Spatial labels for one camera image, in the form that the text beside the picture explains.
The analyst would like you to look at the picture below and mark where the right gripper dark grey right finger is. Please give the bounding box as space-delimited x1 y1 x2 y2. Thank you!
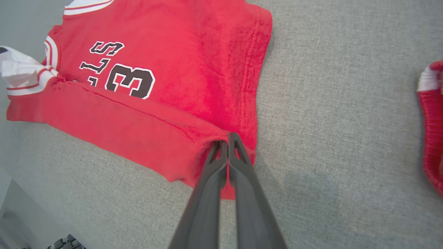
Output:
228 133 288 249

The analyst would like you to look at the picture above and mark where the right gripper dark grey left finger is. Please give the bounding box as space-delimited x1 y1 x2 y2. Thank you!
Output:
169 140 229 249

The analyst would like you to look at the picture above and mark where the red white basketball jersey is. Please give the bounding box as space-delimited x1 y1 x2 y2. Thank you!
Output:
0 0 273 201

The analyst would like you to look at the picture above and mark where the red garment with white stripes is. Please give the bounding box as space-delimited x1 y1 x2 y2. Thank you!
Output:
417 61 443 197

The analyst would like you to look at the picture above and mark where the black ribbed robot part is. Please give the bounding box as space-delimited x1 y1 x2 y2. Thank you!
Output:
47 234 87 249

